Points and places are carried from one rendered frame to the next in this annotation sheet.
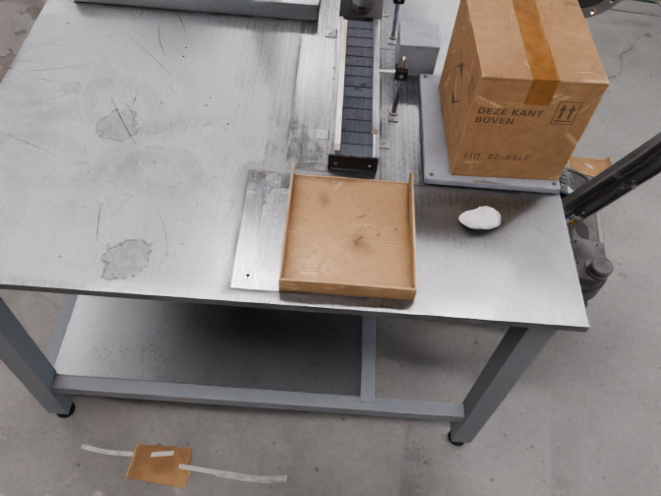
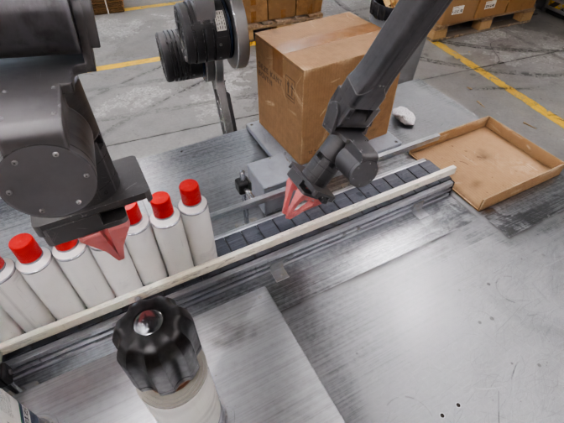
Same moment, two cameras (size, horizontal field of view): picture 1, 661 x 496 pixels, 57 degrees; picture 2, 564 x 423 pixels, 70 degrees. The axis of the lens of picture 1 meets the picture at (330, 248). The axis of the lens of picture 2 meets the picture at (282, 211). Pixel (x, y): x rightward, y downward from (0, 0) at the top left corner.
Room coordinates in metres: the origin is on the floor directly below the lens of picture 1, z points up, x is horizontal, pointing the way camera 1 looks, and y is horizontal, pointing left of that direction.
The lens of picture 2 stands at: (1.64, 0.50, 1.53)
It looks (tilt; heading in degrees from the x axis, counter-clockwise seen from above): 46 degrees down; 244
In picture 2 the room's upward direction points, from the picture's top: straight up
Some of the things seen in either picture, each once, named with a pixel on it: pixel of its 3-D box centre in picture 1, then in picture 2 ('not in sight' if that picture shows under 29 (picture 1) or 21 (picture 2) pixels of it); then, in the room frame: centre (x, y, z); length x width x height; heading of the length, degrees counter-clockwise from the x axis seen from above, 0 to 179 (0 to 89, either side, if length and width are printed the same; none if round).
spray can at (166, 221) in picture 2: not in sight; (171, 238); (1.61, -0.01, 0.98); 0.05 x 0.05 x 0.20
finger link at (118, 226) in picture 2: not in sight; (94, 231); (1.69, 0.18, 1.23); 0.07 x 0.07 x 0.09; 1
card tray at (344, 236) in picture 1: (349, 227); (484, 158); (0.76, -0.04, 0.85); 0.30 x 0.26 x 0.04; 2
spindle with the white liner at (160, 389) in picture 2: not in sight; (176, 382); (1.67, 0.27, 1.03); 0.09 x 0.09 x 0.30
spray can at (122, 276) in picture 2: not in sight; (113, 258); (1.71, 0.00, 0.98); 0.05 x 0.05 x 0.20
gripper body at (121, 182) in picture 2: not in sight; (80, 172); (1.68, 0.17, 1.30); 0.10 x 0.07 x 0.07; 1
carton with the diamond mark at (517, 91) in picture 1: (511, 85); (325, 86); (1.08, -0.36, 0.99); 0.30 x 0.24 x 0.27; 4
